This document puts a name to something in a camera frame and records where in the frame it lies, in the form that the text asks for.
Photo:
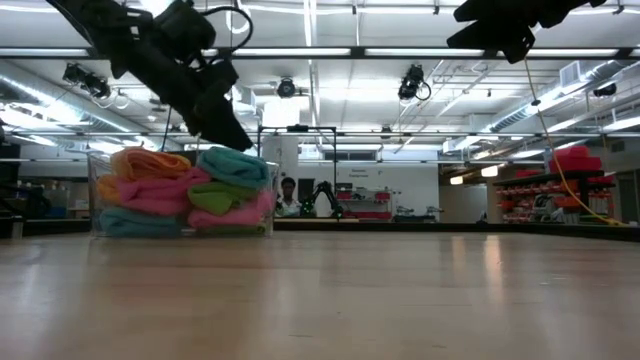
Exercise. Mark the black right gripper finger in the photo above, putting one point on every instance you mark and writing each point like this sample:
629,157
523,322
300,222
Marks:
477,11
472,39

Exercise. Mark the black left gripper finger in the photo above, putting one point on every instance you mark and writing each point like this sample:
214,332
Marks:
225,125
197,125

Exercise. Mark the blue microfiber towel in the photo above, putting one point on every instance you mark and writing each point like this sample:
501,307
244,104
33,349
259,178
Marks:
235,167
137,223

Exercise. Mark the orange microfiber towel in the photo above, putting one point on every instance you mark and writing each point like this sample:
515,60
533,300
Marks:
145,162

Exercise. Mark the pink microfiber towel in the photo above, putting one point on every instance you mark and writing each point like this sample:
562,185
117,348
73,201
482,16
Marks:
160,194
235,216

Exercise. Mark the clear plastic bin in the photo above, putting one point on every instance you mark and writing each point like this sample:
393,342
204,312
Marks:
92,200

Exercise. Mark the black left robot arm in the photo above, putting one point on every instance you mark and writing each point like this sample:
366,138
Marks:
95,25

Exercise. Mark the white cabinet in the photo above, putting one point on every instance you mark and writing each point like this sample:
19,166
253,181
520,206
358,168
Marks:
285,155

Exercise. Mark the white air vent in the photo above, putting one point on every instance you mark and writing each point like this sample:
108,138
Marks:
570,73

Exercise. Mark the person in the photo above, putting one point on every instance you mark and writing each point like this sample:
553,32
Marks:
287,197

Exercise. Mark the white shelf with red bins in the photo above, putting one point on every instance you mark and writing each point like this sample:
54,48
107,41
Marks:
367,202

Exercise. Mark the red storage rack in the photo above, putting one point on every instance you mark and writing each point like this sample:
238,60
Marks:
525,192

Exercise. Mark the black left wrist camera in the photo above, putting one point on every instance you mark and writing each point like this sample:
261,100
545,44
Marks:
185,27

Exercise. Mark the black ceiling camera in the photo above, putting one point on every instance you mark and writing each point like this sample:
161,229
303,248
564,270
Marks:
87,80
286,87
605,90
411,82

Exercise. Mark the lit wall lamp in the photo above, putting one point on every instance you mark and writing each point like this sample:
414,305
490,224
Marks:
456,180
489,171

